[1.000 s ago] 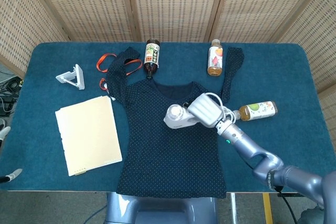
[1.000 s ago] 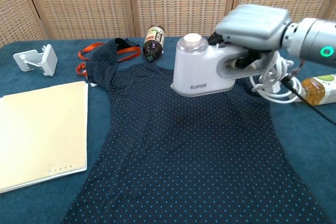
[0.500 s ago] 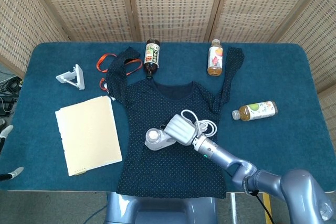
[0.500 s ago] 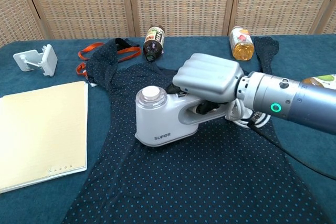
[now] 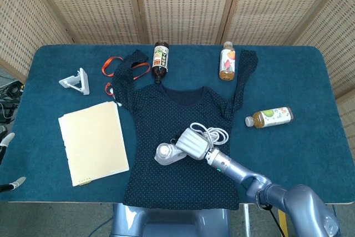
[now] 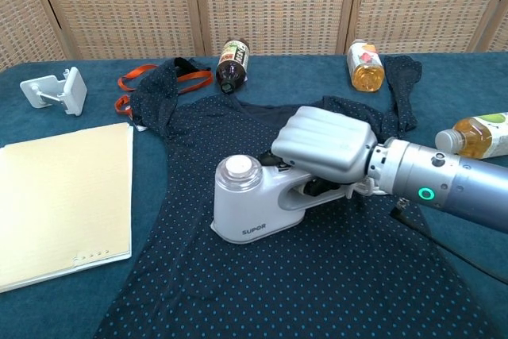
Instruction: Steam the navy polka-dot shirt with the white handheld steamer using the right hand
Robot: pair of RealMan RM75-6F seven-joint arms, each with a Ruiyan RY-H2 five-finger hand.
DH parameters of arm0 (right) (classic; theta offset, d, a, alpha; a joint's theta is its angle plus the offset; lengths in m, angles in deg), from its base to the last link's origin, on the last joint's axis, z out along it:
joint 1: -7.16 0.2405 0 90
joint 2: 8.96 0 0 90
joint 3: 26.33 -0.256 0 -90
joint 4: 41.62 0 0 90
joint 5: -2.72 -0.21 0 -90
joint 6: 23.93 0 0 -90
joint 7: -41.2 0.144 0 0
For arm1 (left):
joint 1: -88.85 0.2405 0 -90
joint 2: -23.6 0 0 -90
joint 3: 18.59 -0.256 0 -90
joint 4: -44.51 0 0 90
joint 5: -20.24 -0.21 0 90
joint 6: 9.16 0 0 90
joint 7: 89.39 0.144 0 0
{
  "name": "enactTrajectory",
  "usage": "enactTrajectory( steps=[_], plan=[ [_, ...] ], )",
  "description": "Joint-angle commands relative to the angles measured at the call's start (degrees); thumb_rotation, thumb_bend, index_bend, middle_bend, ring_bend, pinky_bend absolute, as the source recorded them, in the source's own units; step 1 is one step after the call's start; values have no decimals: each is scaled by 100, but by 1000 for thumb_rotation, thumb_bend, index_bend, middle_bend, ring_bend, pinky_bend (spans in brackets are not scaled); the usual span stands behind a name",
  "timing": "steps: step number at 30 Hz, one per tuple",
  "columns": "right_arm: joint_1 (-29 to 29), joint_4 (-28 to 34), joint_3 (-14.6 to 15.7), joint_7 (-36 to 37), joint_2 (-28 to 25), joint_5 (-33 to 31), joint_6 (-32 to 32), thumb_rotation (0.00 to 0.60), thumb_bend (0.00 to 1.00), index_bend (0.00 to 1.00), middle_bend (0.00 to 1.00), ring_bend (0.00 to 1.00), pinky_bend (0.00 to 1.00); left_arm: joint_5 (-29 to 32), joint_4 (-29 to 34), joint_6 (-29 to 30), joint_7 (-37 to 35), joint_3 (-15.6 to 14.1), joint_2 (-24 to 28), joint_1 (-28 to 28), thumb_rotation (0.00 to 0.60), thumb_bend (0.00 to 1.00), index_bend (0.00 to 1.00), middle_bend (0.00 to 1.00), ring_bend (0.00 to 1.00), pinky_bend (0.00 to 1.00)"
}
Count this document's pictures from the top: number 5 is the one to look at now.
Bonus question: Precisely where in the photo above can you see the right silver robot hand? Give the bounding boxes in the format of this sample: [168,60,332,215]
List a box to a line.
[170,127,215,162]

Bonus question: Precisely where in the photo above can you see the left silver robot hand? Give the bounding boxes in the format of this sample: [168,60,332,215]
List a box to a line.
[0,133,27,193]

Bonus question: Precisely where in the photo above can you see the white charger cable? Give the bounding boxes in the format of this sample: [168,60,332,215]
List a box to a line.
[190,122,230,146]

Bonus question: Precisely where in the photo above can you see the white garment steamer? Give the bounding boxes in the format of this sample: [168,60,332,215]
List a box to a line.
[154,142,187,167]

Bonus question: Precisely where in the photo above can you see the dark navy polka-dot shirt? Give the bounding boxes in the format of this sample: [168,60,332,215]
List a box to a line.
[111,48,260,211]

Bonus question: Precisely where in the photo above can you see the blue-grey robot torso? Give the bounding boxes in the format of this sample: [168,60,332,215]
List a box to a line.
[110,203,231,237]

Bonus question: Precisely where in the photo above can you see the tea bottle with green-apple label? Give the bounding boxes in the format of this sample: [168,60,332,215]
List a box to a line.
[245,106,294,129]

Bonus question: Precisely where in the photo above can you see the cream paper folder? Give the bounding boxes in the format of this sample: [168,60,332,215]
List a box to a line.
[58,100,130,188]

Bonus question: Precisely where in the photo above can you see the tea bottle with red-fruit label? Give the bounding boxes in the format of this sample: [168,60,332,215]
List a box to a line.
[218,41,237,82]

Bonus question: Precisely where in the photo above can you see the white table leg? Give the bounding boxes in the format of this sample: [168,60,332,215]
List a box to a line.
[242,203,252,237]

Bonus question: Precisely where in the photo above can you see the dark brown drink bottle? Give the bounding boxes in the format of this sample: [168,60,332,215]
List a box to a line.
[151,41,170,84]

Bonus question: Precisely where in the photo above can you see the white folding phone stand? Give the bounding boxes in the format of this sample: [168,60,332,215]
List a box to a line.
[58,67,91,96]

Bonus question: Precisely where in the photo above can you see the blue table cloth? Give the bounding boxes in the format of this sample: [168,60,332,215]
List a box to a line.
[0,44,347,204]

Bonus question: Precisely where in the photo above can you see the woven rattan folding screen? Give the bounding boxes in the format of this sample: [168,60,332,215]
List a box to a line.
[0,0,355,143]

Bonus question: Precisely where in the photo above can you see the black floor cables bundle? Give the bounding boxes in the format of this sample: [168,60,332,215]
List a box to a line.
[0,81,25,123]

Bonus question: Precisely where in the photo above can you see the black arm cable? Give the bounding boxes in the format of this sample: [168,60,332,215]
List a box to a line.
[259,202,281,237]

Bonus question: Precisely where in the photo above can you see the orange lanyard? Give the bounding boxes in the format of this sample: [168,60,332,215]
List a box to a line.
[102,56,150,96]

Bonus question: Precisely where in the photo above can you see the blue floor cable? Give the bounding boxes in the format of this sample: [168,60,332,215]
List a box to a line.
[90,214,114,236]

